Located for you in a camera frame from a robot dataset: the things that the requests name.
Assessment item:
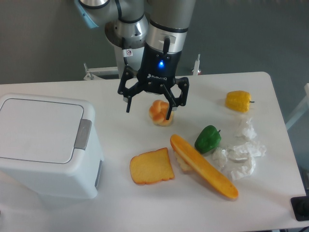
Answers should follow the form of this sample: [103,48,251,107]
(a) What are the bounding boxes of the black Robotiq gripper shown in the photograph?
[117,45,189,120]

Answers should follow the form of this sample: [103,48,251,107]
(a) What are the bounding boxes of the white plastic trash can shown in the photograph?
[0,93,104,199]

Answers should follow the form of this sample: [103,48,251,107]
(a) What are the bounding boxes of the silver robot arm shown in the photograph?
[75,0,195,118]

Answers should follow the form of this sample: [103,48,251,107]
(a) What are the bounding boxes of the knotted bread roll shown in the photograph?
[149,100,174,126]

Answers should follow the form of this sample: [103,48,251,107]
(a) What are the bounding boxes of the green bell pepper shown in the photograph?
[195,125,222,154]

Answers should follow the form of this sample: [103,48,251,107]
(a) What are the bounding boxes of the yellow bell pepper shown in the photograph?
[225,90,254,113]

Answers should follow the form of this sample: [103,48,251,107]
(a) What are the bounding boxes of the toast bread slice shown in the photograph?
[129,147,175,185]

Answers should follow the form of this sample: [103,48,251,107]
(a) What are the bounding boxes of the small bread piece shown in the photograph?
[174,151,193,174]

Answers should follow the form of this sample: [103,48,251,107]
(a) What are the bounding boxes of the long orange baguette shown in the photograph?
[170,134,239,200]

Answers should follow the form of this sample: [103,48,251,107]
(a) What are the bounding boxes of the small crumpled paper ball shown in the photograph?
[212,147,228,168]

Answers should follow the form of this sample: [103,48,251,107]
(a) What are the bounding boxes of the crumpled white paper upper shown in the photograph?
[235,117,257,141]

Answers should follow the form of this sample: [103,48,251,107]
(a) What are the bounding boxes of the crumpled white paper large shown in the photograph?
[221,141,267,181]

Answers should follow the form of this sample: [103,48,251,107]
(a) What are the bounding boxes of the black device at edge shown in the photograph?
[290,196,309,221]

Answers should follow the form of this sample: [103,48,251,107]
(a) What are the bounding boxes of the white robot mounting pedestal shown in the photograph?
[83,19,202,81]

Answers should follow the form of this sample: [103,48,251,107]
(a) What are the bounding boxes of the white frame at right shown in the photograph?
[285,83,309,130]

